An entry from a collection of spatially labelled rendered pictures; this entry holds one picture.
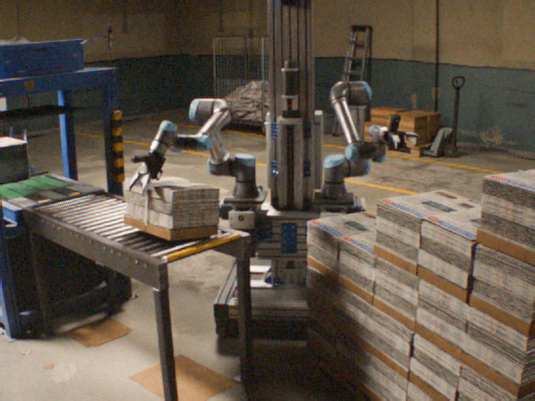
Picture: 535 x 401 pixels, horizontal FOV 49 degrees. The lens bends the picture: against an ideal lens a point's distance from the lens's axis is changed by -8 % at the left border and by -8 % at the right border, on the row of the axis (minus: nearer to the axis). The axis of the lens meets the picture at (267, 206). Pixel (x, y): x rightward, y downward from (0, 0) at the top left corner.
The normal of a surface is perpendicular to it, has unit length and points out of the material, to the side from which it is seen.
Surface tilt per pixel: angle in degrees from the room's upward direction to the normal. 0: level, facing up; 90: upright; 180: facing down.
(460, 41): 90
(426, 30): 90
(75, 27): 90
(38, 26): 90
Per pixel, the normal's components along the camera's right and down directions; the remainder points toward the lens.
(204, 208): 0.72, 0.18
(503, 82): -0.68, 0.21
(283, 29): -0.11, 0.27
